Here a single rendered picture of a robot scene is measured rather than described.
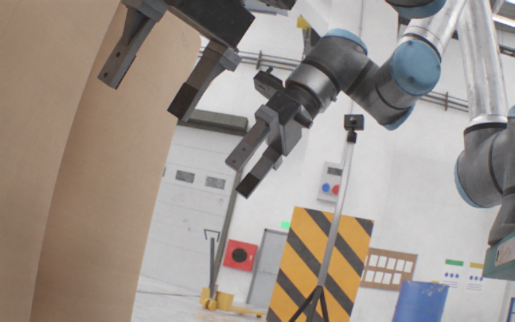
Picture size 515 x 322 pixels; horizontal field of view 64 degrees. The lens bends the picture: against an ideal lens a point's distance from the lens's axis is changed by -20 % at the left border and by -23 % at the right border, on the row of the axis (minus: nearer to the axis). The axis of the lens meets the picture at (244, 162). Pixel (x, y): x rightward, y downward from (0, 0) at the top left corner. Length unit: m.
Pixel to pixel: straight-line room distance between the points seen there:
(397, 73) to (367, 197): 4.66
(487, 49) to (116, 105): 0.80
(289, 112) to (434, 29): 0.32
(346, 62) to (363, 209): 4.54
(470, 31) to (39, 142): 0.93
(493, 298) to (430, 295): 9.83
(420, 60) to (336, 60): 0.19
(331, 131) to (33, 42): 5.16
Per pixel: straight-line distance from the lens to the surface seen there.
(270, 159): 0.94
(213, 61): 0.60
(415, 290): 4.98
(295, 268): 5.32
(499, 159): 0.94
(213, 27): 0.55
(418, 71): 0.81
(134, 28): 0.50
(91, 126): 0.85
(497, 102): 1.08
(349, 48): 0.93
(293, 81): 0.90
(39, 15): 0.57
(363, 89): 0.93
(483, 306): 14.61
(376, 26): 6.26
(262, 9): 1.52
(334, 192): 5.26
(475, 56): 1.11
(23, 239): 0.62
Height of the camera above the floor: 0.58
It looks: 13 degrees up
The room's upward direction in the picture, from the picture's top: 14 degrees clockwise
